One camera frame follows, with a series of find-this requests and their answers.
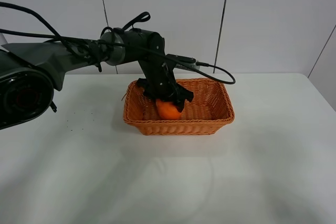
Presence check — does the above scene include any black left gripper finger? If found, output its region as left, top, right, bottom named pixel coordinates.
left=136, top=78, right=155, bottom=100
left=172, top=83, right=194, bottom=112

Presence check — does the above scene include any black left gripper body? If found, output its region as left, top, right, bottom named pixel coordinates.
left=139, top=60, right=176, bottom=101

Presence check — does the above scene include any orange fruit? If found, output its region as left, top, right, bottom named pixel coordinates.
left=155, top=99, right=182, bottom=120

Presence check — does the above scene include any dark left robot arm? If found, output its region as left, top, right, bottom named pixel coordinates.
left=1, top=28, right=195, bottom=129

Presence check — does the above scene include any orange woven wicker basket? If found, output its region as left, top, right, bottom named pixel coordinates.
left=123, top=78, right=235, bottom=135

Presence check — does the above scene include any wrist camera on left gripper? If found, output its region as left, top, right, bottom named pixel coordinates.
left=166, top=54, right=200, bottom=71

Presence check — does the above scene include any black camera cable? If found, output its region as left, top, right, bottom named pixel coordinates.
left=0, top=1, right=236, bottom=86

